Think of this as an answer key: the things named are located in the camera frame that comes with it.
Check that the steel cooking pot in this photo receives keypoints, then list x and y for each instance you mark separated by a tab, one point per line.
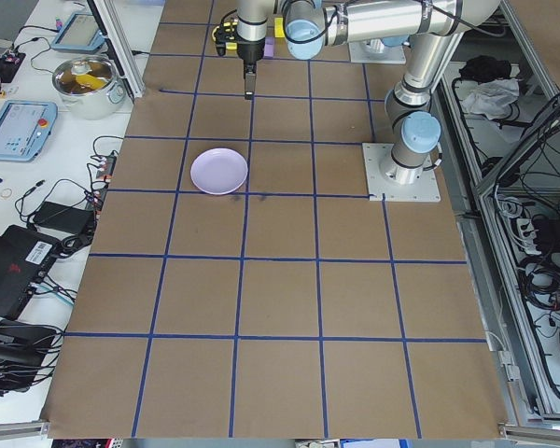
88	103

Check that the purple plate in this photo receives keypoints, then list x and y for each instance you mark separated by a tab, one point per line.
219	171

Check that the aluminum profile bar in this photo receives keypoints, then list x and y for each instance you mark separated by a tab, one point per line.
14	430
539	431

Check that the upright aluminum profile post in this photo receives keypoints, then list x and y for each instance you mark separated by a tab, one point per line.
121	56

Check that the V-shaped metal bar frame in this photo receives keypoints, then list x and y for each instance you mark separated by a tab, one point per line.
494	196

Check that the white crumpled cloth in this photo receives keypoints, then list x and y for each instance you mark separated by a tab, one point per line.
490	99

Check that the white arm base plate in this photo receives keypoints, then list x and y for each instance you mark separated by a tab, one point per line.
420	189
378	56

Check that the purple foam block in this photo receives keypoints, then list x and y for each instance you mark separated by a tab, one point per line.
270	48

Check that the black crumpled cloth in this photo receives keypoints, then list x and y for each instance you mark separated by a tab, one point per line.
487	69

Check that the yellow foam block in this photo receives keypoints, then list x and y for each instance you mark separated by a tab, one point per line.
278	28

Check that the black power adapter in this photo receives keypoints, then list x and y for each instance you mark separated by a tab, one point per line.
63	214

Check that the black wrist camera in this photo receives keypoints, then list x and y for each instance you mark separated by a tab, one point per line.
226	38

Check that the black USB hub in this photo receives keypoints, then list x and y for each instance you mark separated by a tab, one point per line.
103	173

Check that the glass pot lid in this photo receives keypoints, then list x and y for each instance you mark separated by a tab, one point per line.
83	72

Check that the white power strip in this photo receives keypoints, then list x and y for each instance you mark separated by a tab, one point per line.
525	229

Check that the yellow plate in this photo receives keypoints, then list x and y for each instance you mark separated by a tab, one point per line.
215	33

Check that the black electronic device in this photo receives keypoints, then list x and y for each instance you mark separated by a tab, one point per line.
14	354

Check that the blue teach pendant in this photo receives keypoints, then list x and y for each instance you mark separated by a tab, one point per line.
79	30
16	130

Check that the black computer with red logo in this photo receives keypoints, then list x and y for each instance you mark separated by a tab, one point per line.
9	268

